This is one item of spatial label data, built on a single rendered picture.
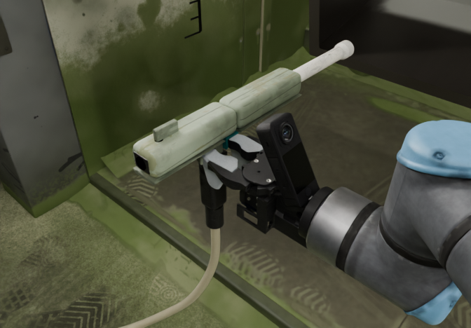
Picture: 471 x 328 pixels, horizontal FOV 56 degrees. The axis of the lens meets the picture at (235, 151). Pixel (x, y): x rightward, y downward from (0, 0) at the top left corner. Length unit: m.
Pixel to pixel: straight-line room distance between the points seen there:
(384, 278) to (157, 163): 0.29
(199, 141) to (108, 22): 0.71
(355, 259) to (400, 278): 0.05
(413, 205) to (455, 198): 0.04
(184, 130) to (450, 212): 0.33
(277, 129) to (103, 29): 0.79
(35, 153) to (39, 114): 0.11
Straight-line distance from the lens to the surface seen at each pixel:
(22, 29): 1.12
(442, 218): 0.40
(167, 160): 0.55
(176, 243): 1.14
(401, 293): 0.51
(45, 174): 1.29
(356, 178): 1.34
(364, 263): 0.51
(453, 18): 1.17
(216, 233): 0.74
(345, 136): 1.51
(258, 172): 0.57
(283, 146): 0.52
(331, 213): 0.52
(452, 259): 0.39
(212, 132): 0.59
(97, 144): 1.34
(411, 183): 0.42
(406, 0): 1.23
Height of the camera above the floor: 0.88
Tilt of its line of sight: 37 degrees down
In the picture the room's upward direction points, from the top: straight up
